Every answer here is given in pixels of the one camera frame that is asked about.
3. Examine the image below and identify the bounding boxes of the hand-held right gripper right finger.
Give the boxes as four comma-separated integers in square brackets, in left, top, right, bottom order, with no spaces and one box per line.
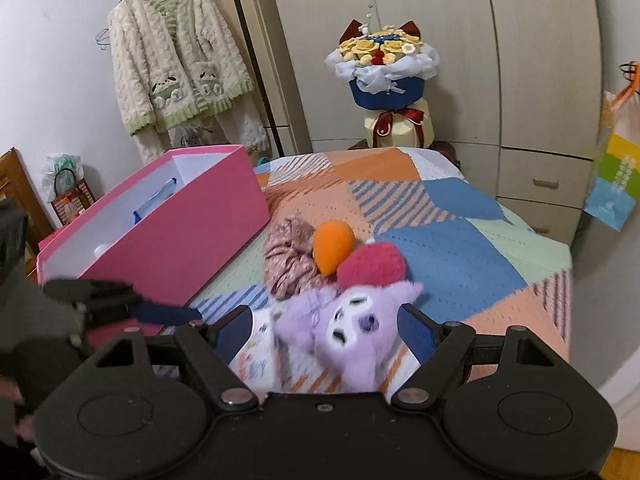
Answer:
[390,305,551,412]

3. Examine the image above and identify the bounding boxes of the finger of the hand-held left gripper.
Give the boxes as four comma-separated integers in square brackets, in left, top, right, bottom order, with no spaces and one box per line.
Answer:
[42,277,204,330]

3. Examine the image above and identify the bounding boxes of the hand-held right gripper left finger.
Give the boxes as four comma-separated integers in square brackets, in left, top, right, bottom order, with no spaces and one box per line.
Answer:
[92,305,262,412]

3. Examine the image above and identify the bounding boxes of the pink cardboard box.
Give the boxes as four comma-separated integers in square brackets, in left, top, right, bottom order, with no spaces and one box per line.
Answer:
[36,144,272,309]

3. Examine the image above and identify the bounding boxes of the purple plush toy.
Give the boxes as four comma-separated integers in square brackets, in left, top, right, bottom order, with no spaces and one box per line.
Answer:
[272,282,425,394]

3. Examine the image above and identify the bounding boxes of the person's left hand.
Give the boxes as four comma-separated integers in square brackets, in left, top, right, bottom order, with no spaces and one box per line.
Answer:
[0,381,45,463]

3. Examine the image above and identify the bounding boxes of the patchwork patterned cloth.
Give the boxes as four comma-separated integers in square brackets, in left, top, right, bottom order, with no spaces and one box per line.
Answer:
[150,146,574,397]

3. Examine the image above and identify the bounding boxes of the pink plush ball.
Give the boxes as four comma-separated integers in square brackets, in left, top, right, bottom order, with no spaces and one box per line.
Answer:
[336,241,407,292]

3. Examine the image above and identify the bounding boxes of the floral fabric scrunchie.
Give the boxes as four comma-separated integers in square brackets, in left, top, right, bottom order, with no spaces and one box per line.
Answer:
[263,217,327,302]

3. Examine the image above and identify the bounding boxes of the orange plush ball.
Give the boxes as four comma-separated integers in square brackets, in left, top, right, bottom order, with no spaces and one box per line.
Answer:
[312,220,357,277]

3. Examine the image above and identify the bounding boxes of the red woven basket bag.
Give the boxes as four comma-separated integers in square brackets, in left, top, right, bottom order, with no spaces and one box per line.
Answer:
[50,169,96,227]

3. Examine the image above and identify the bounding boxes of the brown wooden furniture panel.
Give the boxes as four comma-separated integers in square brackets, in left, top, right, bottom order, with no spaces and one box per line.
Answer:
[0,147,57,257]

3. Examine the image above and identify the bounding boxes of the white green plastic bag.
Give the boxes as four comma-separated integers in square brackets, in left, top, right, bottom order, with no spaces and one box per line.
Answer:
[41,152,84,202]

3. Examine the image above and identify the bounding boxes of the fluffy white pants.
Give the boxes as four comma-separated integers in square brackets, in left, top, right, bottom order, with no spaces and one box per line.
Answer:
[134,110,271,165]

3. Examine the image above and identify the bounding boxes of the colourful paper gift bag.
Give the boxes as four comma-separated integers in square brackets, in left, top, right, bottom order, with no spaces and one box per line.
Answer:
[582,61,640,232]

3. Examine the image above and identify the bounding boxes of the fluffy white green-trimmed cardigan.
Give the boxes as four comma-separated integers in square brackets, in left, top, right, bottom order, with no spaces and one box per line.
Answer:
[107,0,257,137]

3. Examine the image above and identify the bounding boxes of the yellow flower bouquet blue wrap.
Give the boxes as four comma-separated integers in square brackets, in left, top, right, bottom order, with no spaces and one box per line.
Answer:
[324,19,442,149]

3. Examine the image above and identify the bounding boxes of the beige wardrobe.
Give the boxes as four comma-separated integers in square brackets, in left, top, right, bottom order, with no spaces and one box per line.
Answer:
[265,0,604,247]

